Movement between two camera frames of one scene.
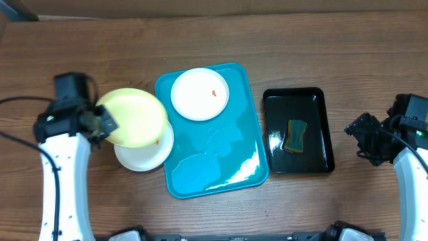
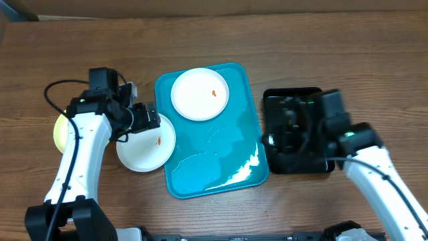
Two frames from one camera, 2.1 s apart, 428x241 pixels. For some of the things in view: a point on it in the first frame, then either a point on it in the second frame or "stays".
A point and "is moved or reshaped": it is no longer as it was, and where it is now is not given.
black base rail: (297, 236) stays
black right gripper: (362, 132) → (287, 130)
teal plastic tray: (221, 154) stays
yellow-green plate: (140, 117) is moved or reshaped
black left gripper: (113, 124) → (145, 122)
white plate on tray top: (200, 94) stays
